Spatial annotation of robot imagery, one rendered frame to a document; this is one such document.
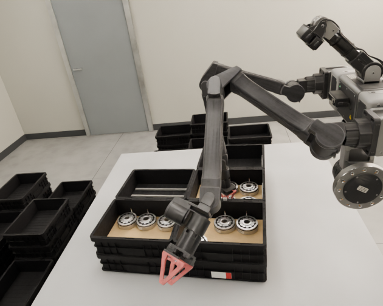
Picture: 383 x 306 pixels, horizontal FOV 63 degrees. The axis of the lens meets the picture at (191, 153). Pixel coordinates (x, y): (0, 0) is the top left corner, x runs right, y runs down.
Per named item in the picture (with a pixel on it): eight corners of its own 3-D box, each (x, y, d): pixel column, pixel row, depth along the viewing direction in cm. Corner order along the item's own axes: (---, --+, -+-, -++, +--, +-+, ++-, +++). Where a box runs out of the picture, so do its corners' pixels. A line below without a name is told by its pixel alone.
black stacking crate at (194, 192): (264, 186, 184) (264, 169, 178) (265, 219, 158) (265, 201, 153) (198, 185, 193) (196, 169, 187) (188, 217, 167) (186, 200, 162)
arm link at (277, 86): (205, 59, 131) (207, 56, 141) (197, 90, 137) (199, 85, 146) (308, 87, 132) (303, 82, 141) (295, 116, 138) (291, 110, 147)
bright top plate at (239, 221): (256, 216, 155) (256, 215, 154) (258, 230, 146) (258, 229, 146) (236, 216, 156) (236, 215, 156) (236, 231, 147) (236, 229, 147)
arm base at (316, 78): (326, 99, 134) (329, 71, 129) (306, 101, 136) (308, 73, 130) (321, 93, 142) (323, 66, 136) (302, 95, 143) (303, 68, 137)
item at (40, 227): (51, 241, 264) (33, 198, 243) (86, 241, 260) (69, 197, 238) (25, 282, 229) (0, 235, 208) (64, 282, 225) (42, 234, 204)
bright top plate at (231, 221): (234, 215, 157) (234, 215, 157) (234, 229, 148) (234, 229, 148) (214, 215, 159) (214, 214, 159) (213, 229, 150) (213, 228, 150)
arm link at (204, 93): (210, 80, 135) (211, 74, 144) (197, 82, 136) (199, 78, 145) (228, 167, 151) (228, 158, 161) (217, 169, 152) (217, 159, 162)
